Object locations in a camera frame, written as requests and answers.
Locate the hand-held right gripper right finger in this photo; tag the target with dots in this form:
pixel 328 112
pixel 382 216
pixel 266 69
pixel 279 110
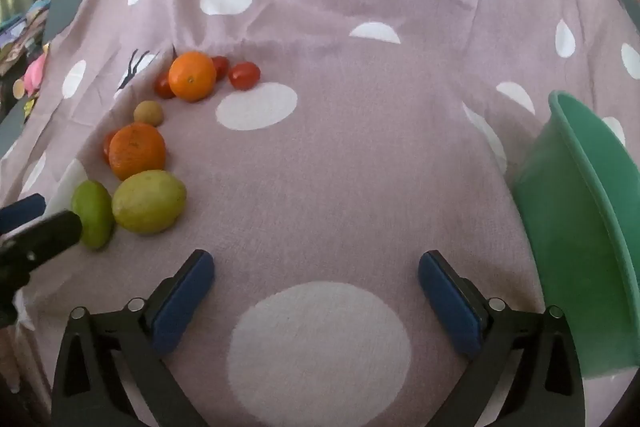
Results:
pixel 450 302

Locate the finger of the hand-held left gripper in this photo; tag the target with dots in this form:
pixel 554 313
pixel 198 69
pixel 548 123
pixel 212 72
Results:
pixel 22 210
pixel 52 233

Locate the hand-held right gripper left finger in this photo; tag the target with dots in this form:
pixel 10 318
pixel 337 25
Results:
pixel 180 302

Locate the green lime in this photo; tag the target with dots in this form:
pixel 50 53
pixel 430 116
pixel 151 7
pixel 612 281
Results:
pixel 92 214

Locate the yellow-green lemon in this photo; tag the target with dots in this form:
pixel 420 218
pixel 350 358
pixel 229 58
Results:
pixel 149 202

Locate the red cherry tomato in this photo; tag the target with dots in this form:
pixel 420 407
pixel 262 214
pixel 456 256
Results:
pixel 107 144
pixel 162 86
pixel 221 67
pixel 244 75

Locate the orange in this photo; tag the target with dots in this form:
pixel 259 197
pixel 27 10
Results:
pixel 137 150
pixel 192 76

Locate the green plastic basin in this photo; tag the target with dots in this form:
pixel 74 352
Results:
pixel 565 232

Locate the pink toy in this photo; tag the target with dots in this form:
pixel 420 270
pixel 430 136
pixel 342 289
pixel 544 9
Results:
pixel 35 74

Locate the small brown round fruit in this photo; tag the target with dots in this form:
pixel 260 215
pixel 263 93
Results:
pixel 148 113

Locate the stack of colourful toys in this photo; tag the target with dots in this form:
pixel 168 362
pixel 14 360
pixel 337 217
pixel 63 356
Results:
pixel 20 34

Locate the pink polka dot blanket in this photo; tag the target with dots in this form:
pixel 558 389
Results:
pixel 350 157

